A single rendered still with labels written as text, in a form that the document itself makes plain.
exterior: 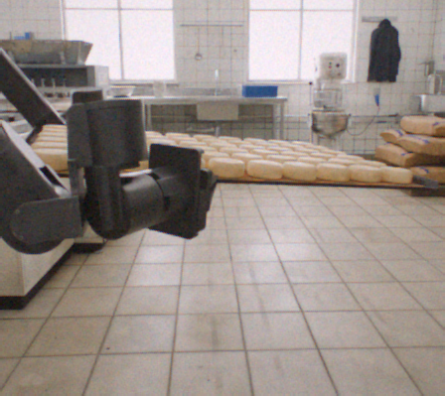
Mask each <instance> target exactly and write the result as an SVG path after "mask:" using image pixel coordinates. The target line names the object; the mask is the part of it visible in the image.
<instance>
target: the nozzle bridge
mask: <svg viewBox="0 0 445 396"><path fill-rule="evenodd" d="M15 65H16V66H17V68H18V69H19V70H21V69H22V68H23V70H22V73H23V74H24V76H25V77H26V78H27V79H28V80H30V79H29V76H30V71H31V70H32V69H33V70H32V72H31V75H33V76H34V79H35V87H36V88H37V90H38V91H39V92H71V91H72V90H73V89H79V88H85V87H101V88H103V90H104V99H105V100H107V91H111V87H110V66H99V65H41V64H15ZM43 69H44V70H43ZM53 69H54V71H53V73H52V75H54V76H55V79H56V86H53V85H52V82H51V72H52V70H53ZM64 69H65V71H64V74H63V75H65V76H66V79H67V87H63V81H62V73H63V70H64ZM42 70H43V72H42ZM41 72H42V75H44V76H45V79H46V86H43V85H42V82H41Z"/></svg>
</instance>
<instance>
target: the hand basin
mask: <svg viewBox="0 0 445 396"><path fill-rule="evenodd" d="M422 65H425V72H424V75H429V76H428V81H430V76H434V75H436V76H435V87H434V94H409V105H408V109H409V110H415V111H421V113H426V114H427V117H429V116H430V117H431V114H432V112H433V116H435V112H438V114H441V112H442V114H443V112H445V69H440V70H436V74H434V71H435V61H425V63H421V65H419V66H422ZM435 117H436V116H435Z"/></svg>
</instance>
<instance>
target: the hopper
mask: <svg viewBox="0 0 445 396"><path fill-rule="evenodd" d="M93 45H94V43H90V42H86V41H82V40H56V39H0V49H2V50H3V51H4V53H5V54H6V55H7V56H8V57H9V58H10V60H11V61H12V62H13V63H14V64H41V65H86V63H87V59H88V57H89V55H90V53H91V50H92V48H93Z"/></svg>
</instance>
